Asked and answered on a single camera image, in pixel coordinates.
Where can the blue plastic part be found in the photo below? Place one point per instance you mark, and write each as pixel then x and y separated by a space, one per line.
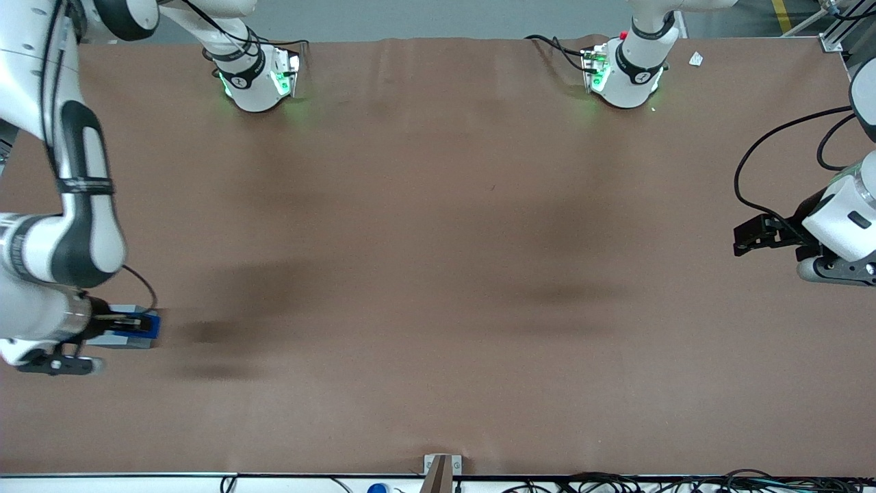
pixel 153 329

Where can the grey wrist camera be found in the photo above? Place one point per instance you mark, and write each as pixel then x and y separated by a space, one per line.
pixel 811 270
pixel 55 365

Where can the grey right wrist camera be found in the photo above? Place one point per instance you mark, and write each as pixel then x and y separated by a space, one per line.
pixel 55 365

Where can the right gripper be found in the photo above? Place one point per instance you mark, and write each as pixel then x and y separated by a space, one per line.
pixel 100 320

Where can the white paper scrap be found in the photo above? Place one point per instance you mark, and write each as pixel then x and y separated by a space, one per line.
pixel 696 59

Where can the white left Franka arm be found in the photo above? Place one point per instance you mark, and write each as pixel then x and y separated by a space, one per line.
pixel 626 89

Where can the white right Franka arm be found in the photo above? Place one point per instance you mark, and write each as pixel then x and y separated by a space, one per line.
pixel 20 68

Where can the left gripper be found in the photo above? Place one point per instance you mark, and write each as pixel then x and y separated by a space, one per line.
pixel 796 225

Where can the left arm base connector plate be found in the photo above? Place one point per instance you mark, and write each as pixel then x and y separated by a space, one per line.
pixel 594 68

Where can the right arm base connector plate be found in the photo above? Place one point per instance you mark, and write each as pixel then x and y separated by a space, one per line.
pixel 291 72

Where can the gray square base block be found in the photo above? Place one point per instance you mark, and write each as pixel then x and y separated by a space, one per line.
pixel 130 342

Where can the brown table cover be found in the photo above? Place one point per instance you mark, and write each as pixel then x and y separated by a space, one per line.
pixel 438 274

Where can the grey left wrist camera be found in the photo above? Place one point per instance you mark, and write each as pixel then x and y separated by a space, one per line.
pixel 811 270

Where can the metal camera post bracket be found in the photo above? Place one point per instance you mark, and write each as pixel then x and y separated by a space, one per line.
pixel 457 464

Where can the aluminium frame profile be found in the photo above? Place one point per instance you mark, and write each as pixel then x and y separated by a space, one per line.
pixel 831 42

